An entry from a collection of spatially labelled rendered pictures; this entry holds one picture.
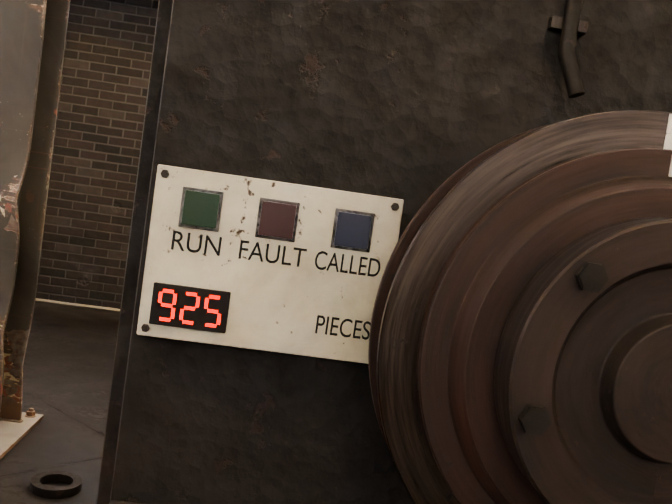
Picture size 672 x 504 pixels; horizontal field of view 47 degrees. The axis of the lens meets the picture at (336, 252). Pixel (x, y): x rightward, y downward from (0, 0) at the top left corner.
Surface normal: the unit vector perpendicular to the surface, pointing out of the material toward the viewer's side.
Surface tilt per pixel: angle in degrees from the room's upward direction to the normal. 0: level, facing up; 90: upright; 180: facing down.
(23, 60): 90
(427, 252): 90
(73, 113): 90
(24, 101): 90
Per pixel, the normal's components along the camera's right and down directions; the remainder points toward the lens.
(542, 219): -0.48, -0.69
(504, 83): 0.07, 0.07
